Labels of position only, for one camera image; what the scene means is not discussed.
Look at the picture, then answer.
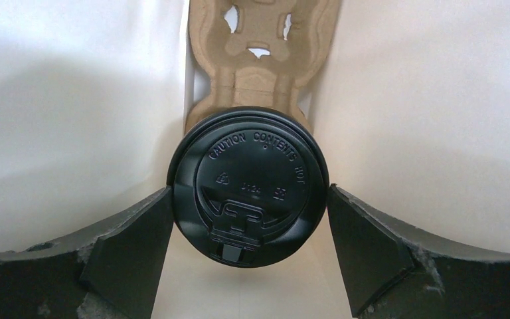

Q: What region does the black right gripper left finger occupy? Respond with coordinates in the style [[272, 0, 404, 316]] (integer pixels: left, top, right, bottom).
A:
[[0, 188, 173, 318]]

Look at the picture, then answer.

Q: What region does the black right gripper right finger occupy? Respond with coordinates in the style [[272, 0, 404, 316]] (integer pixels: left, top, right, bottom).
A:
[[327, 185, 510, 318]]

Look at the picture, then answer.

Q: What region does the black plastic cup lid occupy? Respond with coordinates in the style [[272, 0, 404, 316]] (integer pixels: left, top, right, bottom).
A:
[[167, 106, 329, 268]]

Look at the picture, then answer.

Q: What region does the brown paper bag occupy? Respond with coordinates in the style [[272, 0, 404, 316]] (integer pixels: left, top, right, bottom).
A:
[[0, 1, 510, 318]]

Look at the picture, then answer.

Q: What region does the brown pulp carrier top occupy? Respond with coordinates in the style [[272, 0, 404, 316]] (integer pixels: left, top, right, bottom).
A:
[[185, 1, 341, 130]]

